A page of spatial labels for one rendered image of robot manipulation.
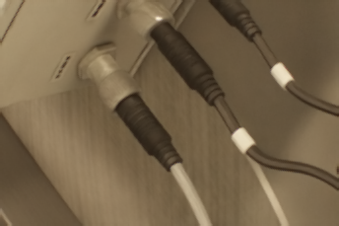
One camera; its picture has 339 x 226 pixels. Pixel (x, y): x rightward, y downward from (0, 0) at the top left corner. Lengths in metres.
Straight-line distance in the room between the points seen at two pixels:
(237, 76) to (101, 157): 0.09
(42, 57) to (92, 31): 0.03
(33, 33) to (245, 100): 0.10
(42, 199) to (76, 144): 0.03
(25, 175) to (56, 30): 0.14
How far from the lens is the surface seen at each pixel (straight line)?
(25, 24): 0.80
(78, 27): 0.84
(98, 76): 0.86
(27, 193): 0.94
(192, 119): 0.88
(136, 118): 0.85
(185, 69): 0.82
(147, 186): 0.90
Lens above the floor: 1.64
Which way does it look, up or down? 9 degrees down
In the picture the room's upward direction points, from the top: 3 degrees counter-clockwise
